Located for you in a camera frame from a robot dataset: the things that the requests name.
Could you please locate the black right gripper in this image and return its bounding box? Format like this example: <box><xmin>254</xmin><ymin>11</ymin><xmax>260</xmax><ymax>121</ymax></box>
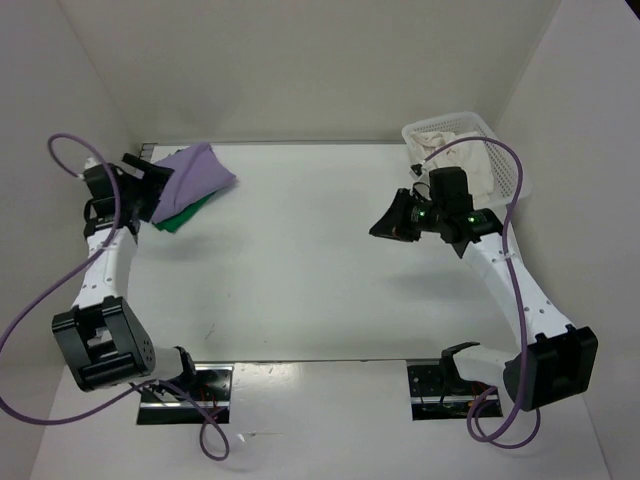
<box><xmin>369</xmin><ymin>187</ymin><xmax>446</xmax><ymax>241</ymax></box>

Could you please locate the green t shirt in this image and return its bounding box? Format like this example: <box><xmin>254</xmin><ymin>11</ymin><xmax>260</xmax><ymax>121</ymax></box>
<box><xmin>152</xmin><ymin>193</ymin><xmax>215</xmax><ymax>234</ymax></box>

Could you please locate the lavender t shirt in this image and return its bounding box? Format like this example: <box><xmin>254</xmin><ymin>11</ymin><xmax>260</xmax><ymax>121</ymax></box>
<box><xmin>151</xmin><ymin>143</ymin><xmax>236</xmax><ymax>224</ymax></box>

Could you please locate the cream t shirt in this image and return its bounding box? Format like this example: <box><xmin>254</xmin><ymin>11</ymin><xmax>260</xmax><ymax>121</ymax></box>
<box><xmin>408</xmin><ymin>131</ymin><xmax>495</xmax><ymax>206</ymax></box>

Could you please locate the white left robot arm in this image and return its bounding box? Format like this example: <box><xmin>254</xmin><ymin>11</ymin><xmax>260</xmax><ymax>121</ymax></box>
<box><xmin>52</xmin><ymin>154</ymin><xmax>200</xmax><ymax>400</ymax></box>

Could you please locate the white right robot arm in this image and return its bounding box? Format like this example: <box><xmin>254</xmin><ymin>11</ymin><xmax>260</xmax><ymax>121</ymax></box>
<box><xmin>369</xmin><ymin>188</ymin><xmax>598</xmax><ymax>412</ymax></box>

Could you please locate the white plastic basket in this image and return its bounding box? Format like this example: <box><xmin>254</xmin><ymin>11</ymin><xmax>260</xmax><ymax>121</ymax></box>
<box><xmin>401</xmin><ymin>112</ymin><xmax>518</xmax><ymax>208</ymax></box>

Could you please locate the aluminium table edge rail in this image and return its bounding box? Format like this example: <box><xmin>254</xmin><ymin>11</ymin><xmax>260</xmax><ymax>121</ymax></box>
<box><xmin>140</xmin><ymin>143</ymin><xmax>156</xmax><ymax>157</ymax></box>

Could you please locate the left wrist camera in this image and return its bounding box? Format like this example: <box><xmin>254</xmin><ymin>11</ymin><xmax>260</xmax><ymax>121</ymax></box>
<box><xmin>82</xmin><ymin>157</ymin><xmax>124</xmax><ymax>200</ymax></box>

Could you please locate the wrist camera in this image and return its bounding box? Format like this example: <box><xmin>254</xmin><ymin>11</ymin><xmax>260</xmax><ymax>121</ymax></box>
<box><xmin>429</xmin><ymin>167</ymin><xmax>473</xmax><ymax>215</ymax></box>
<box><xmin>82</xmin><ymin>157</ymin><xmax>124</xmax><ymax>200</ymax></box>

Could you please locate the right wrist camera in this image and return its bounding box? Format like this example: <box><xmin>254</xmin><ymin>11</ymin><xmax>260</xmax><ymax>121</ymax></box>
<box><xmin>429</xmin><ymin>167</ymin><xmax>473</xmax><ymax>215</ymax></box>

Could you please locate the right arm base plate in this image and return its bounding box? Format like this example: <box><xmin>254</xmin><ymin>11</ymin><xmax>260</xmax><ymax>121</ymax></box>
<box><xmin>406</xmin><ymin>359</ymin><xmax>489</xmax><ymax>421</ymax></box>

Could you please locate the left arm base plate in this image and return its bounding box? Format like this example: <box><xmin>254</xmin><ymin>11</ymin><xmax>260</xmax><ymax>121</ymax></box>
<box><xmin>136</xmin><ymin>362</ymin><xmax>234</xmax><ymax>426</ymax></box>

